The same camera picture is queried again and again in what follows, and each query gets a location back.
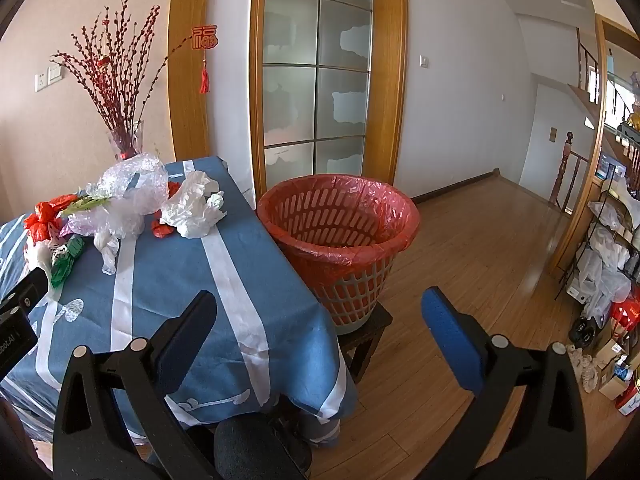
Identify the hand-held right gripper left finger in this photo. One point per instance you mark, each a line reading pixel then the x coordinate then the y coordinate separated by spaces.
pixel 192 330

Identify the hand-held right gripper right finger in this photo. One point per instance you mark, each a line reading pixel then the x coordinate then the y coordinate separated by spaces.
pixel 450 340

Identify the grey plastic waste basket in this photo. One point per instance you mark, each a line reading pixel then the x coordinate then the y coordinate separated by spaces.
pixel 350 305

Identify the red basket liner bag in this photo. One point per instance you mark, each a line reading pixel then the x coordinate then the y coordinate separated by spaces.
pixel 345 260

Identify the yellow-green wrapper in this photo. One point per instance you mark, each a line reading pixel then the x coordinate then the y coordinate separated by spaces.
pixel 92 202

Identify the clear plastic bag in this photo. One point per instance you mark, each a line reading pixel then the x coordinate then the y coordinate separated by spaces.
pixel 135 180

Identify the blue striped tablecloth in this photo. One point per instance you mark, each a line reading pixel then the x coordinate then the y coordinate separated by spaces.
pixel 165 285

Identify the dark wooden stool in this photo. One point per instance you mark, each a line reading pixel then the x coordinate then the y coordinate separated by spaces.
pixel 372 330

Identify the green plastic bag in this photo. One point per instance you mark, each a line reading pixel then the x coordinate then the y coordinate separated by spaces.
pixel 67 257

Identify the red crumpled plastic bag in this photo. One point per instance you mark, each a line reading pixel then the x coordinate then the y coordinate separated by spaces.
pixel 45 217

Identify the black chair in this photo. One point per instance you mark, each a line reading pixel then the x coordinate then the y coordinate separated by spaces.
pixel 250 450

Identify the white crumpled paper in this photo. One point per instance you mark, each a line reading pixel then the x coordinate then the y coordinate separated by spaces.
pixel 585 367

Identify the cardboard box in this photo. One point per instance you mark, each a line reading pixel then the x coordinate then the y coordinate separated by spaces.
pixel 612 360

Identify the red shopping bag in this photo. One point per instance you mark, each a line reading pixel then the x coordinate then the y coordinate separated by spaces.
pixel 630 312

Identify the red and white box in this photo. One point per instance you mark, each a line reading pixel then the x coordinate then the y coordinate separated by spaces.
pixel 630 401

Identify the glass vase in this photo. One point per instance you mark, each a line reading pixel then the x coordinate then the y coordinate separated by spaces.
pixel 127 142

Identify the black metal shelf rack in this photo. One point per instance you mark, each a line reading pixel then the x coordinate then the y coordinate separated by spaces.
pixel 620 160

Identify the red berry branches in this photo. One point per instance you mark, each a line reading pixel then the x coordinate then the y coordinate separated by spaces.
pixel 117 85

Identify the wood framed glass door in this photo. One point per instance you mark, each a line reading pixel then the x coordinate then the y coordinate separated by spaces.
pixel 292 90

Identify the red knot ornament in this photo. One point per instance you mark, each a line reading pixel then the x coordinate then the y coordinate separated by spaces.
pixel 205 36

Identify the stair railing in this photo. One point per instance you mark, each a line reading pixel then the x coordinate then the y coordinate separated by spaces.
pixel 592 67

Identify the wooden newel post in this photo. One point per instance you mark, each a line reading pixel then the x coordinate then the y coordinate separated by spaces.
pixel 566 160

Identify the white wall socket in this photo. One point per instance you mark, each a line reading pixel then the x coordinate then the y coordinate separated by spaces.
pixel 40 82

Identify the small white wall switch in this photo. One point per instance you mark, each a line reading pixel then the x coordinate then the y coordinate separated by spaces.
pixel 424 61

